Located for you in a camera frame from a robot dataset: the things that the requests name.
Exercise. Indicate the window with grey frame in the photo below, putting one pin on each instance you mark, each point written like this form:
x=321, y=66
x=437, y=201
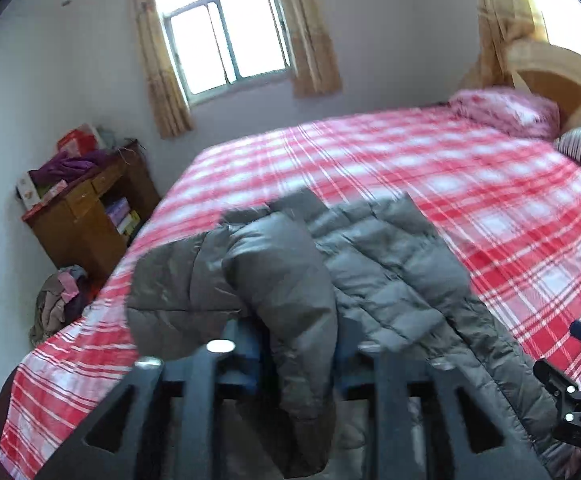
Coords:
x=225, y=40

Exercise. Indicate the bed with red plaid sheet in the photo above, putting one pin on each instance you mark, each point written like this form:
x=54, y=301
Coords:
x=470, y=185

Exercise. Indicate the grey puffer jacket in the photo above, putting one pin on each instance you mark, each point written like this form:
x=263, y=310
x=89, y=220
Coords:
x=280, y=270

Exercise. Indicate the purple cloth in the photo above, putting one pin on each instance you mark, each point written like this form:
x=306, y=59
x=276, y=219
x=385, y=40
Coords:
x=68, y=166

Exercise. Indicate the long beige curtain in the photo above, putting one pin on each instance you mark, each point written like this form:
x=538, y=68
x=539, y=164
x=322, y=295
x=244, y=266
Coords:
x=503, y=15

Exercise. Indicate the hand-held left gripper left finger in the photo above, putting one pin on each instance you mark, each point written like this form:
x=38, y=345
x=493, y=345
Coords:
x=244, y=347

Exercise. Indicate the brown wooden desk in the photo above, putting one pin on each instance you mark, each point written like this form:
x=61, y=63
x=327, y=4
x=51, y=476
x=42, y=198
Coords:
x=85, y=220

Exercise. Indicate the white printed box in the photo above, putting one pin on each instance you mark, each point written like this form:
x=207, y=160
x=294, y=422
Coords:
x=28, y=191

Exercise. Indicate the pink patterned pillow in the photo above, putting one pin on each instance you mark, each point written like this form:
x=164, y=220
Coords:
x=505, y=107

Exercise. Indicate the pile of clothes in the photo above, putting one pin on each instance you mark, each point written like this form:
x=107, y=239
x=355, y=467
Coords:
x=60, y=297

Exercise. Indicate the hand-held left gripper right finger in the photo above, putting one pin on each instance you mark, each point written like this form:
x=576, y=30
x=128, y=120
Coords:
x=349, y=360

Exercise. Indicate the cream wooden headboard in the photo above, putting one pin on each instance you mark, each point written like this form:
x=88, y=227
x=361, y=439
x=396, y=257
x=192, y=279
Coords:
x=555, y=77

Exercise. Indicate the stack of colourful books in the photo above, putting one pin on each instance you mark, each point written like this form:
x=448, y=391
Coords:
x=123, y=216

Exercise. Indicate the red box on desk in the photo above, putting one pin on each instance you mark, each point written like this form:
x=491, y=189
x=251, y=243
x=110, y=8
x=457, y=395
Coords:
x=78, y=139

